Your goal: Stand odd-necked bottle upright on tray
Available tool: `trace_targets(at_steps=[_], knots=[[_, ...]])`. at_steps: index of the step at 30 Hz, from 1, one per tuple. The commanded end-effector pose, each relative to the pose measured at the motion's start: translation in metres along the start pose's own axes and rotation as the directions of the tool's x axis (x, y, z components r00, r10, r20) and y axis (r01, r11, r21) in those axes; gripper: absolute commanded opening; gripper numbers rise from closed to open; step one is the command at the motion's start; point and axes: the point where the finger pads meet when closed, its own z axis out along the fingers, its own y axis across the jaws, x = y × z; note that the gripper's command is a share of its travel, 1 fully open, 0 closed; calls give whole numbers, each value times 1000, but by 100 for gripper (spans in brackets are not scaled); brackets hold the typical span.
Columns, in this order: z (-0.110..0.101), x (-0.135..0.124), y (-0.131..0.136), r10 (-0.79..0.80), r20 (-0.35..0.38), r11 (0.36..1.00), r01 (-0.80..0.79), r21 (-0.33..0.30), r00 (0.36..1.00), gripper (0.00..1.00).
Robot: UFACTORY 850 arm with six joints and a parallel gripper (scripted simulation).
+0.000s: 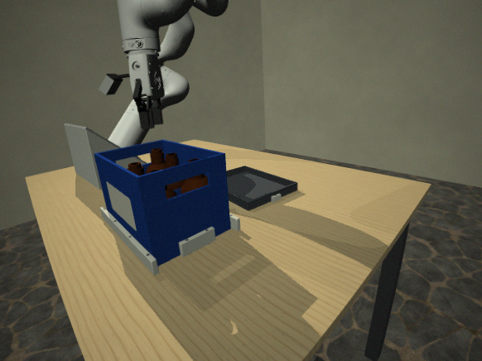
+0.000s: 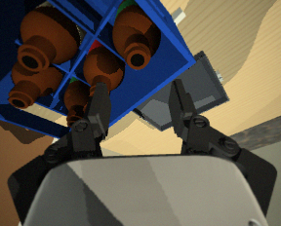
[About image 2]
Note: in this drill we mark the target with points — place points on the dark blue crate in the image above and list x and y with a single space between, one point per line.
97 18

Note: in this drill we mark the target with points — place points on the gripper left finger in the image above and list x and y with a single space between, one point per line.
83 141

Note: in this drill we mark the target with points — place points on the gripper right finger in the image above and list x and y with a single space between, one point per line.
200 137

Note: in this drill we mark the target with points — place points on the grey shallow tray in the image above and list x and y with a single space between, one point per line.
199 80

